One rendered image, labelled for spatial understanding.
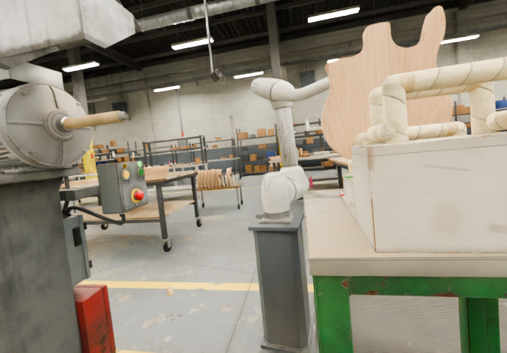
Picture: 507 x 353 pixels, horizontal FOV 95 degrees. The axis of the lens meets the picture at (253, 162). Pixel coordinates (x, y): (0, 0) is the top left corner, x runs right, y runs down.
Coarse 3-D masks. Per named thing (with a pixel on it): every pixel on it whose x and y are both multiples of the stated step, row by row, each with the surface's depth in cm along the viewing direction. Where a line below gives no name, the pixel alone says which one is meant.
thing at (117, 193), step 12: (108, 168) 91; (120, 168) 91; (132, 168) 98; (108, 180) 91; (120, 180) 91; (132, 180) 97; (144, 180) 104; (108, 192) 92; (120, 192) 91; (132, 192) 96; (144, 192) 104; (108, 204) 92; (120, 204) 91; (132, 204) 96; (144, 204) 104; (96, 216) 94
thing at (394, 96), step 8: (384, 88) 37; (392, 88) 36; (400, 88) 36; (384, 96) 37; (392, 96) 36; (400, 96) 36; (384, 104) 38; (392, 104) 36; (400, 104) 36; (384, 112) 38; (392, 112) 36; (400, 112) 36; (384, 120) 38; (392, 120) 37; (400, 120) 36; (400, 128) 36; (400, 136) 36
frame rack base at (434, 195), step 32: (352, 160) 50; (384, 160) 36; (416, 160) 35; (448, 160) 34; (480, 160) 33; (384, 192) 36; (416, 192) 35; (448, 192) 34; (480, 192) 34; (384, 224) 37; (416, 224) 36; (448, 224) 35; (480, 224) 34
